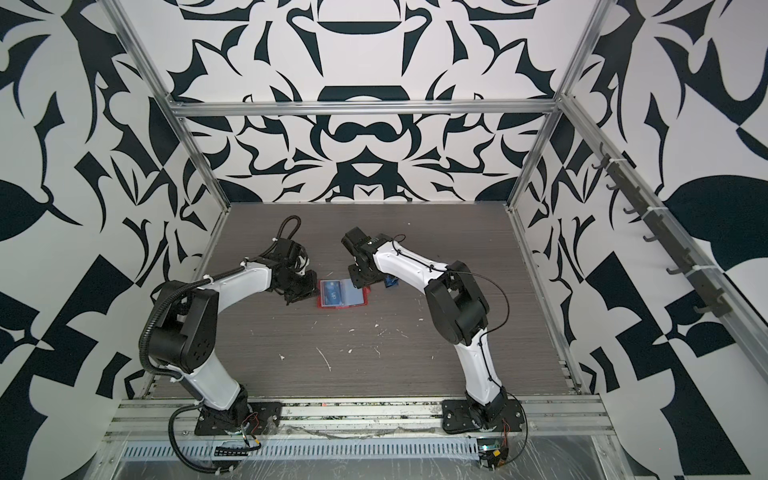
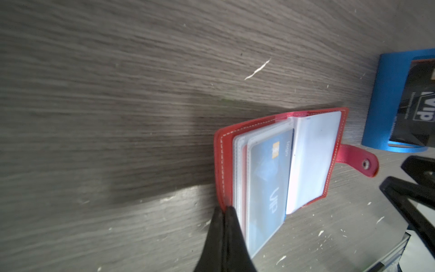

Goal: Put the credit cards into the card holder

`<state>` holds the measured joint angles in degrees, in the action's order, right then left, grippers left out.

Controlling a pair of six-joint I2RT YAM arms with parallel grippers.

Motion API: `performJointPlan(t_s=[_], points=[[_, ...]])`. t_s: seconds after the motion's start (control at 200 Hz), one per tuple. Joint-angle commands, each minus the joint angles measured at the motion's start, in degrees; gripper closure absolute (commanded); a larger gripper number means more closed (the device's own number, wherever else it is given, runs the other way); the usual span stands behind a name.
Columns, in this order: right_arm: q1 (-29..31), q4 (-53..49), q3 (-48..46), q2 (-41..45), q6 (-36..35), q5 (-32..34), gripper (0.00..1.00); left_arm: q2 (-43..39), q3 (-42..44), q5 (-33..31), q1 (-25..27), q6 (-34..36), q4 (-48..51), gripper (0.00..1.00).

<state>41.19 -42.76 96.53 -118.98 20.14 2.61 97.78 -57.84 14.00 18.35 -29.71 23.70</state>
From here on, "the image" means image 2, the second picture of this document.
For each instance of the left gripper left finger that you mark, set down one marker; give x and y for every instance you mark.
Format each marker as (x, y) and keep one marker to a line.
(212, 254)

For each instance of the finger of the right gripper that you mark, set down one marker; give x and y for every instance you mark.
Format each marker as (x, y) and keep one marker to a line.
(403, 195)

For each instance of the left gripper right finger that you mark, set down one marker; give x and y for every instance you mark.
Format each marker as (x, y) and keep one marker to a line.
(235, 256)

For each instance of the red leather card holder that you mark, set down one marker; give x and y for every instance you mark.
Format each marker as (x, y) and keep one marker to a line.
(317, 147)

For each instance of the blue VIP credit card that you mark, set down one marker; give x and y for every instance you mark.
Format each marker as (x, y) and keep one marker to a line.
(269, 161)

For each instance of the blue card stand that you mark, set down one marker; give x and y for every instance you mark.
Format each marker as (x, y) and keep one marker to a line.
(391, 76)

